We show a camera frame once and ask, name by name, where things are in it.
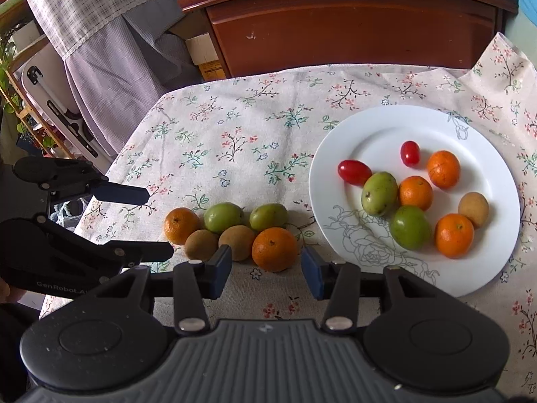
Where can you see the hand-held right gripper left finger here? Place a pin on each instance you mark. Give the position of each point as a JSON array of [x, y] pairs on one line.
[[220, 275]]

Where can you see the brown kiwi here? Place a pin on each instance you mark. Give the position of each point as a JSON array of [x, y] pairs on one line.
[[473, 210], [238, 241], [201, 244]]

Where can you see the wooden nightstand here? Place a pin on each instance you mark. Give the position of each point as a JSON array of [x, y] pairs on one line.
[[356, 29]]

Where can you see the brown cardboard box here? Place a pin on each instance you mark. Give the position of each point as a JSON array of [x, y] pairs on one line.
[[201, 48]]

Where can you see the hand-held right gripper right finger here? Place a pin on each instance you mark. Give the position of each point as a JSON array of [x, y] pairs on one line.
[[312, 275]]

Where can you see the green jujube with brown blush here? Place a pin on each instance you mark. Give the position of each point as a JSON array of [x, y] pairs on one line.
[[379, 194]]

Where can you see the floral tablecloth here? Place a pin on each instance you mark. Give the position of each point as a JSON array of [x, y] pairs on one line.
[[251, 134]]

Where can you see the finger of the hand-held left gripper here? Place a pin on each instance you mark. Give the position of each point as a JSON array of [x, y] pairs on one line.
[[123, 195], [147, 252]]

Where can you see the red cherry tomato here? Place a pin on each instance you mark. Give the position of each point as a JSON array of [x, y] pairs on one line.
[[354, 172], [410, 153]]

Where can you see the white floral plate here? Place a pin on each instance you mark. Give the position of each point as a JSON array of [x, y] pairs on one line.
[[377, 134]]

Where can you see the round green jujube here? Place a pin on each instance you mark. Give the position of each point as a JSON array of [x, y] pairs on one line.
[[410, 227]]

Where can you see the wooden plant shelf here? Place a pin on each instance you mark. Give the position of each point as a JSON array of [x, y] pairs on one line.
[[23, 111]]

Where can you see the orange tangerine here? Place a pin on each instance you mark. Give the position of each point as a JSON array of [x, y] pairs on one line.
[[275, 249], [181, 226], [415, 193], [443, 169], [454, 236]]

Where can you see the white folded table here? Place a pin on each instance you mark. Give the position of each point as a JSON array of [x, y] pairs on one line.
[[46, 88]]

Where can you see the green houseplant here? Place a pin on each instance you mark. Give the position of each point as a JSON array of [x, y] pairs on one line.
[[7, 56]]

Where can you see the white checked cloth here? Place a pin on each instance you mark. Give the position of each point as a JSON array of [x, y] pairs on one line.
[[84, 0]]

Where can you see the lilac gingham cloth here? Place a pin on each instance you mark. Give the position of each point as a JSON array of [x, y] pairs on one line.
[[117, 84]]

